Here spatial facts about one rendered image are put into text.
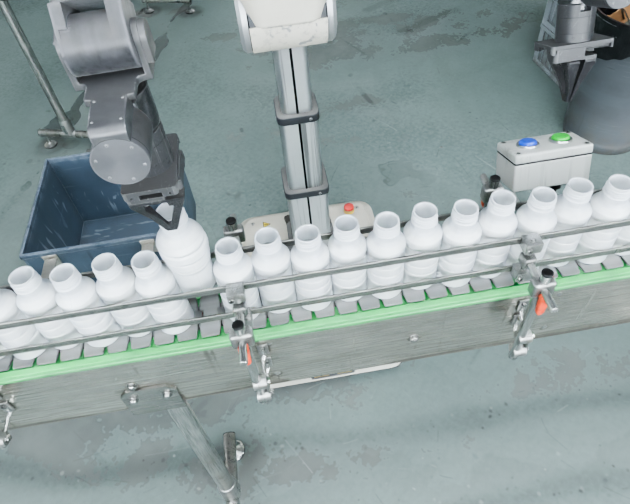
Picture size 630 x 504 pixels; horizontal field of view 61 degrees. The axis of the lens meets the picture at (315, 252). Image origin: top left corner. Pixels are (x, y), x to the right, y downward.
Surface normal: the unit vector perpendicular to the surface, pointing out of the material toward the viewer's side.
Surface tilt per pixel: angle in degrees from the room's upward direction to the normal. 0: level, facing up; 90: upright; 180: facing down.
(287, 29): 93
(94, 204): 90
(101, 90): 1
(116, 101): 5
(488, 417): 0
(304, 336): 90
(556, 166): 70
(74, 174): 90
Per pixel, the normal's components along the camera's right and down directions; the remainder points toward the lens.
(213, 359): 0.15, 0.75
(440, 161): -0.07, -0.64
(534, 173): 0.11, 0.48
